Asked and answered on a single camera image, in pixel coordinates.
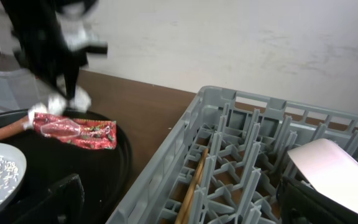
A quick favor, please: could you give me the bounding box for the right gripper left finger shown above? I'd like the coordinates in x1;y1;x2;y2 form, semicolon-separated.
14;174;85;224

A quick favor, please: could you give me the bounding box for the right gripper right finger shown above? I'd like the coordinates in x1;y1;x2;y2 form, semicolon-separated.
278;177;358;224

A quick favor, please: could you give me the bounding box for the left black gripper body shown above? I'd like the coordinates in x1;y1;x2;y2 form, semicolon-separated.
13;29;108;78

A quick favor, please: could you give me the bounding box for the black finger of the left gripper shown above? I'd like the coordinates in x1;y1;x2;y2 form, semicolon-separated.
63;67;79;100

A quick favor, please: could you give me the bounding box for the white paper napkin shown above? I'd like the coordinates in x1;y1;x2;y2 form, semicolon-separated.
21;85;91;130

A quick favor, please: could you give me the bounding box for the pink white bowl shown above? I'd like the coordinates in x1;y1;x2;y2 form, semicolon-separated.
288;139;358;214

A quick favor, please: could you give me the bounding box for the red snack wrapper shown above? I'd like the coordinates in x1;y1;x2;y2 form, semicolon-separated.
32;113;117;150

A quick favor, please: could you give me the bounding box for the orange carrot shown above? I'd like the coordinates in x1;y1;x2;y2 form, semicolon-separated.
0;116;29;140

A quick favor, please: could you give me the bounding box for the wooden chopstick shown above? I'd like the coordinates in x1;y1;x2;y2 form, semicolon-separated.
181;174;202;224
175;149;209;224

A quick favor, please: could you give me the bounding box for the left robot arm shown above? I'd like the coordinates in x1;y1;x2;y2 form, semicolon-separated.
1;0;108;100

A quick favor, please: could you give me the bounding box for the clear plastic waste bin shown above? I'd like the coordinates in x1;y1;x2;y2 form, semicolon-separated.
0;55;52;112

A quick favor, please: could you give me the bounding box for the grey dishwasher rack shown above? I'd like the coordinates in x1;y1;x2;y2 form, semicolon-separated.
108;86;358;223

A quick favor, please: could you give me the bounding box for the round black serving tray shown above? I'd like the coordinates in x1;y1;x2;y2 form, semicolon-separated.
0;128;132;223

